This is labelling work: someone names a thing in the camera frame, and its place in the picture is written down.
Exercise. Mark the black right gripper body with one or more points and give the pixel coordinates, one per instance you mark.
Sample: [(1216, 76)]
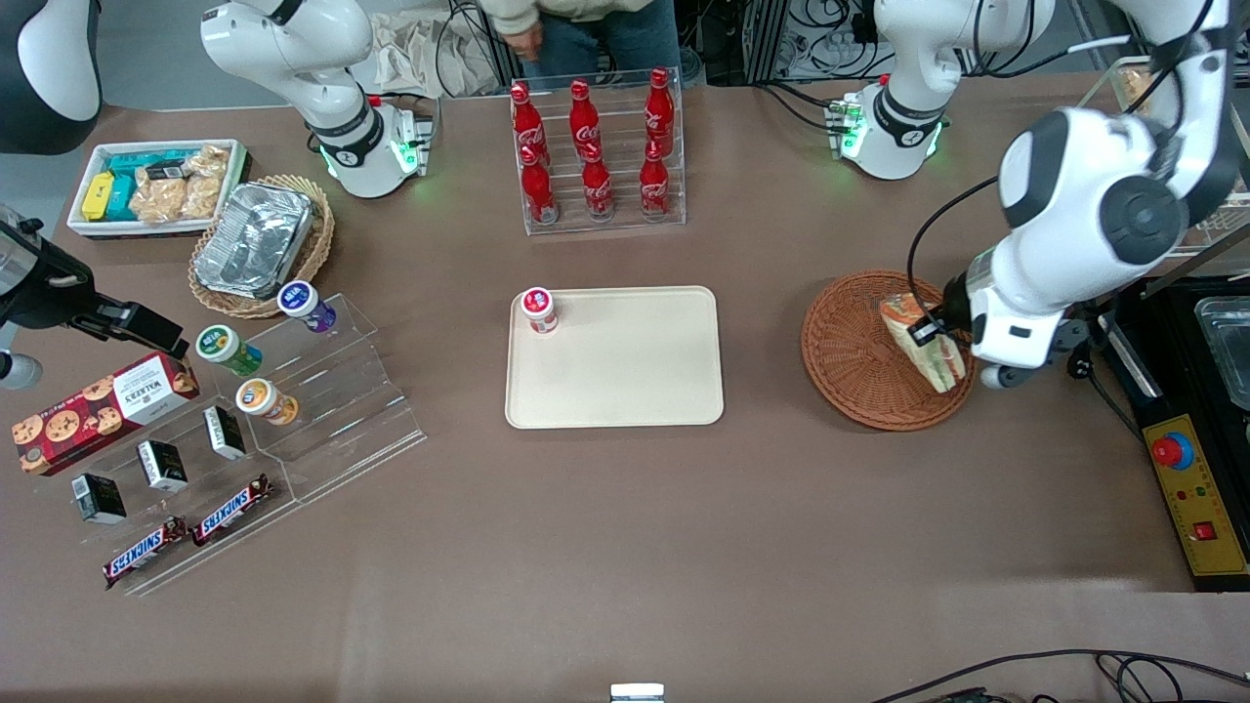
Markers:
[(47, 296)]

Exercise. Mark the triangular sandwich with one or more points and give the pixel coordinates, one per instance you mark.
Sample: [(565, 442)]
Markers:
[(942, 366)]

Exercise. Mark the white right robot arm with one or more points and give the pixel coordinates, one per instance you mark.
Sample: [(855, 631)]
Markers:
[(293, 59)]

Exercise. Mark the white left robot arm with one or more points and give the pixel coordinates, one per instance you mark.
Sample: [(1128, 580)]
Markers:
[(1094, 186)]

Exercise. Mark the round brown wicker basket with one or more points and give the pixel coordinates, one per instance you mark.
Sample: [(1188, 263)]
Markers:
[(850, 371)]

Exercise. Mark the oval light wicker basket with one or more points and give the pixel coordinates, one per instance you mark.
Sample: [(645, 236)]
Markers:
[(317, 244)]

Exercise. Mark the beige plastic tray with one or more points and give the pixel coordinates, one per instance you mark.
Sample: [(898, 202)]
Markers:
[(625, 376)]

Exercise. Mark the white rectangular bin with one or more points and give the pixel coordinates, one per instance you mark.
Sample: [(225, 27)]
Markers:
[(83, 227)]

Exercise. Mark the green-lid yogurt cup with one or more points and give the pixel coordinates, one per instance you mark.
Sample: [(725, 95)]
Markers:
[(223, 347)]

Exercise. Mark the red Walkers cookie box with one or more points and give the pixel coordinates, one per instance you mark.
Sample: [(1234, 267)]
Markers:
[(98, 410)]

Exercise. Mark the yellow small box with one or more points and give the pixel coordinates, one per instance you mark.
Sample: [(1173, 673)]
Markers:
[(98, 195)]

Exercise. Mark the clear bag of crackers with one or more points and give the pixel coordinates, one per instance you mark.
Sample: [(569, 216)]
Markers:
[(181, 195)]

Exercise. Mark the teal snack box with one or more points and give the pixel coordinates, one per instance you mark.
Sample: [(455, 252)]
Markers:
[(127, 186)]

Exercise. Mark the small black carton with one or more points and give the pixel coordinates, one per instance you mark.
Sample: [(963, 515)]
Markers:
[(100, 498), (162, 467), (225, 433)]

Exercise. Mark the aluminium foil container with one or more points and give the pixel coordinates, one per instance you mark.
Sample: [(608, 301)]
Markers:
[(254, 239)]

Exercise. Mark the orange-lid yogurt cup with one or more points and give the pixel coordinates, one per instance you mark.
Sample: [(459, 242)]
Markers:
[(264, 400)]

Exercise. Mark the purple-lid yogurt cup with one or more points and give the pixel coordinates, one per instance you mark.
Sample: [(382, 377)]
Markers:
[(303, 303)]

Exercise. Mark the black equipment platform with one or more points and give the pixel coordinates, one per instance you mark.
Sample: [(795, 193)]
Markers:
[(1172, 391)]

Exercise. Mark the red emergency stop button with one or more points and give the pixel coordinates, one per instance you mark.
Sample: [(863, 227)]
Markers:
[(1170, 450)]

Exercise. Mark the Snickers bar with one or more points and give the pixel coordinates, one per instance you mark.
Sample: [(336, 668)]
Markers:
[(145, 553), (232, 510)]

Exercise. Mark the clear plastic container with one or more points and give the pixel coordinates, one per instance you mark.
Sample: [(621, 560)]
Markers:
[(1230, 351)]

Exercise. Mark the clear acrylic bread rack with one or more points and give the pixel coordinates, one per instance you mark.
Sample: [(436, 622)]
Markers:
[(1216, 229)]

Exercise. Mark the clear acrylic step stand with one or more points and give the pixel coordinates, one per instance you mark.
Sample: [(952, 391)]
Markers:
[(361, 410), (244, 527)]

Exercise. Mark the yellow control box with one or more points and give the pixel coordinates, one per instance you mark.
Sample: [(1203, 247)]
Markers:
[(1206, 508)]

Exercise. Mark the bagged bread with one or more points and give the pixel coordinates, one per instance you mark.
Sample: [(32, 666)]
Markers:
[(1135, 86)]

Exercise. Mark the red Coca-Cola bottle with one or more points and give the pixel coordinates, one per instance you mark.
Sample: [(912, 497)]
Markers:
[(597, 186), (653, 184), (524, 122), (585, 122), (660, 112), (538, 190)]

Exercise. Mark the clear acrylic bottle rack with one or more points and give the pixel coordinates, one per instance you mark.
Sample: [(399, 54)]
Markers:
[(625, 210)]

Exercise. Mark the red-lid yogurt cup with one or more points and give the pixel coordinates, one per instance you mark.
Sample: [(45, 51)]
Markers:
[(539, 310)]

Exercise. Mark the crumpled beige bag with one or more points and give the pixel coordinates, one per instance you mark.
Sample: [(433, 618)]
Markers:
[(420, 54)]

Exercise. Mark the person in beige top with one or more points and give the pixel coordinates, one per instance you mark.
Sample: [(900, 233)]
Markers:
[(576, 34)]

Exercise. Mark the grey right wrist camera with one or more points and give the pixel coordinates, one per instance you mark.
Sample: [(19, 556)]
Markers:
[(18, 372)]

